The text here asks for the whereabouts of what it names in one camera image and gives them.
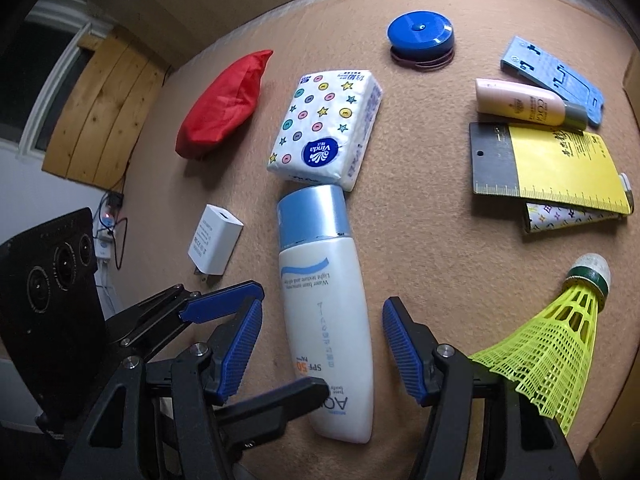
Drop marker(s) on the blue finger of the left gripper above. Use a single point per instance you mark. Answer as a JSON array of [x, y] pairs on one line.
[[263, 419], [150, 325]]

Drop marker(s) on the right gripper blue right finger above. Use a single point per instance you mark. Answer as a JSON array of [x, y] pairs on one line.
[[517, 441]]

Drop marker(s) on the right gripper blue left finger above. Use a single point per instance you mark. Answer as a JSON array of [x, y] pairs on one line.
[[146, 408]]

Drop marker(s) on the yellow plastic shuttlecock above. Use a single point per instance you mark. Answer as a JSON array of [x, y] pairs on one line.
[[549, 357]]

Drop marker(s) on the white usb charger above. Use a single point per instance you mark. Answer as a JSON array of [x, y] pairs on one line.
[[214, 239]]

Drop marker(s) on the white blue-capped sunscreen bottle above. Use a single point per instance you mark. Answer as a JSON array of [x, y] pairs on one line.
[[325, 309]]

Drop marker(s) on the patterned white lighter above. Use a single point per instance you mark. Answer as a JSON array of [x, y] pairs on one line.
[[547, 217]]

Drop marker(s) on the white patterned tissue pack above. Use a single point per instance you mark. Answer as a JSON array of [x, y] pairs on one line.
[[327, 127]]

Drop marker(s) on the yellow black notepad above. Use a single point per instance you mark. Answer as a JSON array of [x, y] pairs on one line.
[[545, 165]]

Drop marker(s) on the small pink lotion bottle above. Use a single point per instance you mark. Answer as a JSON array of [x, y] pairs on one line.
[[528, 104]]

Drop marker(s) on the white power strip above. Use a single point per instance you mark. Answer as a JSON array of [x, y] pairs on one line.
[[104, 244]]

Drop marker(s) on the black power adapter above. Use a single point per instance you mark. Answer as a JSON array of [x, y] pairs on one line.
[[112, 205]]

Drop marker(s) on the brown cardboard box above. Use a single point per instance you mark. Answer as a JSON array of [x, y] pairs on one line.
[[615, 451]]

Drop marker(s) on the pine plank panel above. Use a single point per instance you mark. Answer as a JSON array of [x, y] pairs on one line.
[[102, 119]]

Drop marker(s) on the red cloth pouch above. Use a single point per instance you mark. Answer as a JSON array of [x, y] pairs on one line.
[[223, 107]]

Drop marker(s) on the blue round tape measure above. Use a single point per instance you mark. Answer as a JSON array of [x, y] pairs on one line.
[[421, 40]]

